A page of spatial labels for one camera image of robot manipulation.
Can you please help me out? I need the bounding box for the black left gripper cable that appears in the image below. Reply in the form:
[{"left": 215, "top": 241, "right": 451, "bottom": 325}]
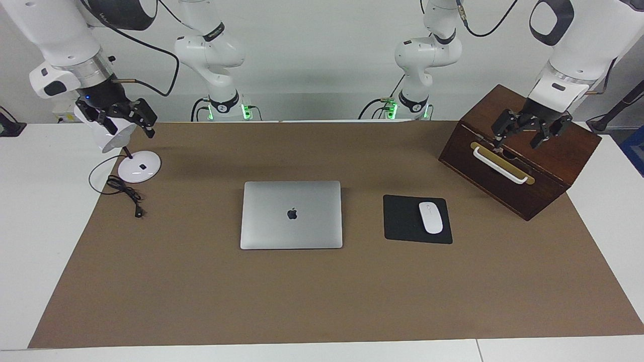
[{"left": 455, "top": 0, "right": 618, "bottom": 96}]

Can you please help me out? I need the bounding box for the silver apple laptop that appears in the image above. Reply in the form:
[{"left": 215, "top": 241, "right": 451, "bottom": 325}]
[{"left": 240, "top": 180, "right": 344, "bottom": 250}]

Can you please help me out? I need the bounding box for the black right arm base cable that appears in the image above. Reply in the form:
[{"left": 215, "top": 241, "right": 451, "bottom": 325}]
[{"left": 190, "top": 97, "right": 212, "bottom": 122}]

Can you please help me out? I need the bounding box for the blue crate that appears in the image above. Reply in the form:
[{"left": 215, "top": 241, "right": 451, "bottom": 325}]
[{"left": 620, "top": 126, "right": 644, "bottom": 177}]

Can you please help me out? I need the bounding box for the dark brown wooden box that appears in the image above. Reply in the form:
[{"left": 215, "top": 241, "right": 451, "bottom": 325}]
[{"left": 438, "top": 84, "right": 602, "bottom": 222}]

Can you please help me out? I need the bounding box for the white desk lamp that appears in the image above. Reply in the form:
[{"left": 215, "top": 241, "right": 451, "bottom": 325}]
[{"left": 74, "top": 103, "right": 162, "bottom": 184}]

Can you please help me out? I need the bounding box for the white computer mouse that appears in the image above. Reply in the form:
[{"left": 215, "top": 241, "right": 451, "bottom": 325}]
[{"left": 419, "top": 202, "right": 444, "bottom": 235}]

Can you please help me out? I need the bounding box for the brass handle plate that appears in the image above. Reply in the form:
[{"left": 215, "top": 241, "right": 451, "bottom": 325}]
[{"left": 470, "top": 142, "right": 535, "bottom": 186}]

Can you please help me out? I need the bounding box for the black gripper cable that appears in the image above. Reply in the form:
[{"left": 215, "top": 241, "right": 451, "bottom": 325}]
[
  {"left": 455, "top": 0, "right": 618, "bottom": 96},
  {"left": 78, "top": 0, "right": 180, "bottom": 98}
]

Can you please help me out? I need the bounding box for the black left arm base cable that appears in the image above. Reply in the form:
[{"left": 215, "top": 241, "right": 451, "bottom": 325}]
[{"left": 358, "top": 74, "right": 407, "bottom": 120}]

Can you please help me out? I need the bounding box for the black lamp power cable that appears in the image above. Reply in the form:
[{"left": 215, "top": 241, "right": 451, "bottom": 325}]
[{"left": 89, "top": 153, "right": 146, "bottom": 219}]

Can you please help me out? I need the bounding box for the white box handle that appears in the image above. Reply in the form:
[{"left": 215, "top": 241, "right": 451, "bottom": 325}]
[{"left": 473, "top": 146, "right": 529, "bottom": 185}]

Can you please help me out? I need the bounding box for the black mouse pad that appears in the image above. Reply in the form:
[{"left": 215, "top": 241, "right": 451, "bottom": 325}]
[{"left": 383, "top": 195, "right": 453, "bottom": 245}]

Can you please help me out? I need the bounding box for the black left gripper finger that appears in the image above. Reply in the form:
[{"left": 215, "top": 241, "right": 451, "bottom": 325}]
[
  {"left": 529, "top": 117, "right": 573, "bottom": 149},
  {"left": 492, "top": 110, "right": 526, "bottom": 149}
]

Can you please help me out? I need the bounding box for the brown table mat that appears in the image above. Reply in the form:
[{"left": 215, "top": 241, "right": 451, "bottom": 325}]
[{"left": 28, "top": 121, "right": 644, "bottom": 349}]

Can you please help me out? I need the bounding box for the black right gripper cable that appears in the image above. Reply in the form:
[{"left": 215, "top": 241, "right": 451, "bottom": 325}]
[{"left": 78, "top": 0, "right": 180, "bottom": 98}]

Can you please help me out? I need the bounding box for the black stand foot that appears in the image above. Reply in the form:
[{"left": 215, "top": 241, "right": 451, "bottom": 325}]
[{"left": 0, "top": 107, "right": 27, "bottom": 137}]

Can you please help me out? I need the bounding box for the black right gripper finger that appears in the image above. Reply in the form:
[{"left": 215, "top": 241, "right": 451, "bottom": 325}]
[
  {"left": 75, "top": 103, "right": 119, "bottom": 135},
  {"left": 128, "top": 98, "right": 157, "bottom": 138}
]

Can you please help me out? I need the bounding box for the black arm base cable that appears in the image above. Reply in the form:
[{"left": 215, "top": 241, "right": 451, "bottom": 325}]
[
  {"left": 358, "top": 74, "right": 407, "bottom": 120},
  {"left": 190, "top": 97, "right": 212, "bottom": 122}
]

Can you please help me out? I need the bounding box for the black tripod stand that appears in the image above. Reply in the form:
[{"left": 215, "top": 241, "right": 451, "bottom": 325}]
[{"left": 586, "top": 78, "right": 644, "bottom": 134}]

